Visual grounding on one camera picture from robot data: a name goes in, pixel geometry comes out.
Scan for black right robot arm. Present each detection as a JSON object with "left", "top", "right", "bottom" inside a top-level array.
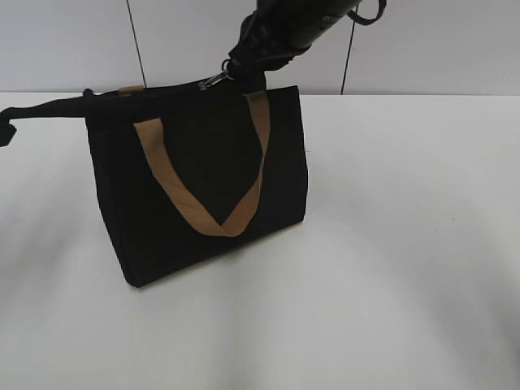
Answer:
[{"left": 223, "top": 0, "right": 387, "bottom": 79}]

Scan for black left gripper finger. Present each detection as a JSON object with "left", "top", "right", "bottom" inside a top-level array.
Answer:
[{"left": 1, "top": 98, "right": 90, "bottom": 147}]

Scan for black tote bag brown handles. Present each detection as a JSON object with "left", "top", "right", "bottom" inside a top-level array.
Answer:
[{"left": 86, "top": 83, "right": 308, "bottom": 288}]

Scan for silver zipper pull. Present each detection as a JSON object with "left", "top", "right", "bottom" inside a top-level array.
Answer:
[{"left": 198, "top": 70, "right": 233, "bottom": 91}]

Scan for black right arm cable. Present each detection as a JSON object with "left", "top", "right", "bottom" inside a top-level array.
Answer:
[{"left": 347, "top": 0, "right": 387, "bottom": 26}]

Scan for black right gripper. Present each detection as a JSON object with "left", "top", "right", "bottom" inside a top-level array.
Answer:
[{"left": 221, "top": 7, "right": 314, "bottom": 82}]

